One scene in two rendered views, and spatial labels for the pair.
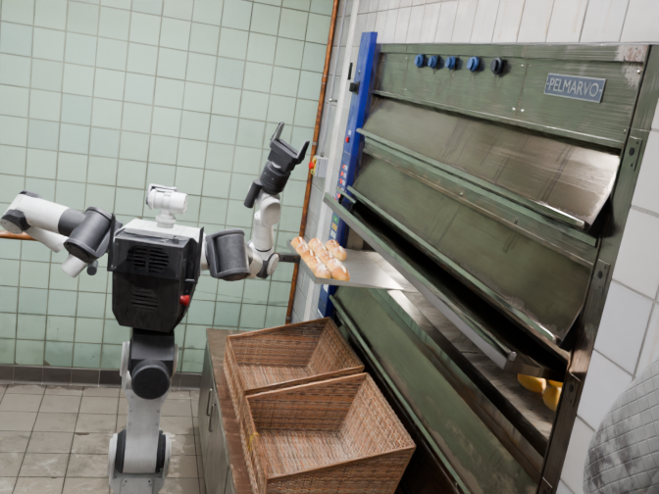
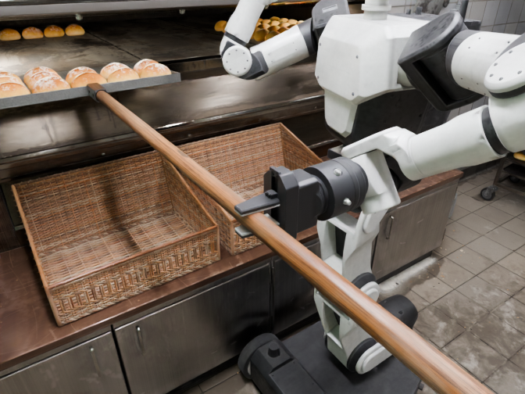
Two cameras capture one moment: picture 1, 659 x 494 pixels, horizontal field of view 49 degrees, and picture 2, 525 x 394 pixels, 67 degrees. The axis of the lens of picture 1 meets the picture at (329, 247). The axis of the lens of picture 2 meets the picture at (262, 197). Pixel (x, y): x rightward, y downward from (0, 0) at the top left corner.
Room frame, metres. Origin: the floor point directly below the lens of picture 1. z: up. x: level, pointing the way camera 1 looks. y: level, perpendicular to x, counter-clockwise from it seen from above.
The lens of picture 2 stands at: (2.73, 1.36, 1.50)
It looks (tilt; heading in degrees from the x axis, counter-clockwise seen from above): 30 degrees down; 252
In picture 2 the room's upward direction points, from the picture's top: straight up
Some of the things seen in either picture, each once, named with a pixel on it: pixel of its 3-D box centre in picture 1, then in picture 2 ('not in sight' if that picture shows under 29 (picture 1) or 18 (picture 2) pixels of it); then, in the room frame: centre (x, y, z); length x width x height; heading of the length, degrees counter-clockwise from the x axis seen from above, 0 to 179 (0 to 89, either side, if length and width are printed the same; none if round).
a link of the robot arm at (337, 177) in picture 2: not in sight; (306, 198); (2.50, 0.88, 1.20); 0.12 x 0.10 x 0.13; 16
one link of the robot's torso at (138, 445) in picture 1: (144, 407); (351, 242); (2.17, 0.52, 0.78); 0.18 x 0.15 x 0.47; 106
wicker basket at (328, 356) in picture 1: (288, 366); (118, 223); (2.85, 0.09, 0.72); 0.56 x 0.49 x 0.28; 17
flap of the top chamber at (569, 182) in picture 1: (447, 139); not in sight; (2.37, -0.32, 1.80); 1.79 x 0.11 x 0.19; 15
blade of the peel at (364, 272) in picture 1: (340, 263); (78, 77); (2.89, -0.06, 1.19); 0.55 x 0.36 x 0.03; 17
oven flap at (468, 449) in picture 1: (404, 360); (222, 95); (2.37, -0.32, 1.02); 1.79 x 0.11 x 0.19; 15
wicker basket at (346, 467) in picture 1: (320, 438); (259, 179); (2.28, -0.07, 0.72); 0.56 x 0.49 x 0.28; 16
